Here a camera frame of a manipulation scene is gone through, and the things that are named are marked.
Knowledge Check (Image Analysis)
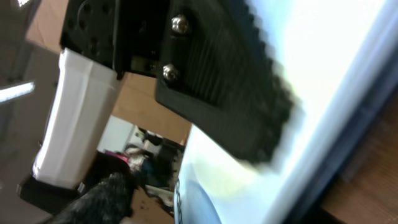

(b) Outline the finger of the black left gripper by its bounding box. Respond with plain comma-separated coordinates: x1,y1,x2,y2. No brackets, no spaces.
155,0,294,164

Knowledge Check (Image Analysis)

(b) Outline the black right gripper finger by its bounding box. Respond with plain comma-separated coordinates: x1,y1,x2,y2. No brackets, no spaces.
46,173,137,224

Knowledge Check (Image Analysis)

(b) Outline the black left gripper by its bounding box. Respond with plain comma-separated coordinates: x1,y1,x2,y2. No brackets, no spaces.
60,0,170,79

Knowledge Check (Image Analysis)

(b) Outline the blue screen smartphone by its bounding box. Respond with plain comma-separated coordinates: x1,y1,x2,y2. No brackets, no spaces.
174,1,397,223

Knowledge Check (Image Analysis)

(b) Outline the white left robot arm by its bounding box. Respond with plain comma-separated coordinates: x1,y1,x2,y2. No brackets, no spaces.
21,0,294,213

